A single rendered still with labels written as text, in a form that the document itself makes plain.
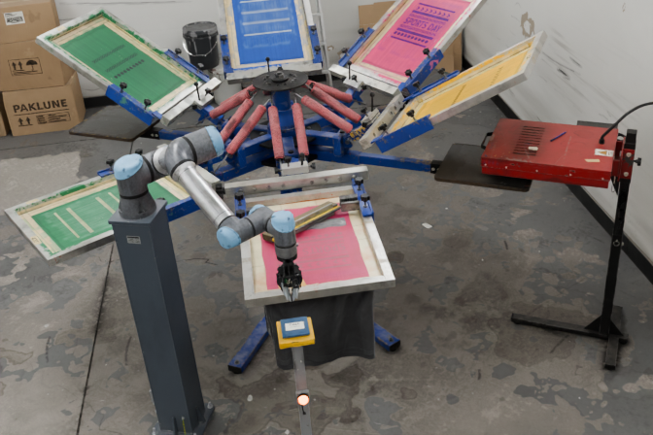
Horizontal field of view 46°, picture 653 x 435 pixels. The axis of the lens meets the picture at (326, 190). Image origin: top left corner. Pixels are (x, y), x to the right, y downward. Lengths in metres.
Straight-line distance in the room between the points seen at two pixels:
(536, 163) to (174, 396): 1.97
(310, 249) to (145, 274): 0.70
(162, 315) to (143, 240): 0.38
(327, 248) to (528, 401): 1.31
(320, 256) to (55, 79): 4.40
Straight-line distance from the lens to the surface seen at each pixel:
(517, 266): 4.85
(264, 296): 2.98
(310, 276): 3.12
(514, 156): 3.67
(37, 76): 7.23
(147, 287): 3.37
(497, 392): 4.00
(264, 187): 3.65
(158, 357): 3.61
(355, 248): 3.27
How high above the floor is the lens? 2.76
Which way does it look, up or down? 29 degrees down
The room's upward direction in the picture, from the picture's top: 4 degrees counter-clockwise
